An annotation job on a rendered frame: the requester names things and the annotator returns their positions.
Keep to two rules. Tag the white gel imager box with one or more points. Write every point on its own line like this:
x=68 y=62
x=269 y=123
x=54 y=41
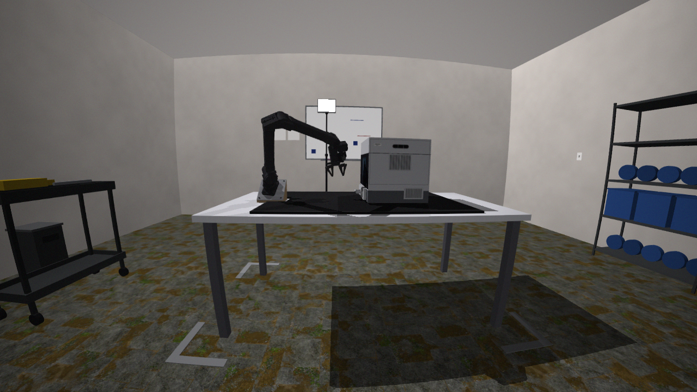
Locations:
x=395 y=170

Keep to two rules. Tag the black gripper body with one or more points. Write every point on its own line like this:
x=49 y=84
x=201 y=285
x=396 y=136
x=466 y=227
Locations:
x=334 y=159

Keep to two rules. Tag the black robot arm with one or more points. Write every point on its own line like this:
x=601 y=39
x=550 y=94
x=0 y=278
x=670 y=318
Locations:
x=279 y=120

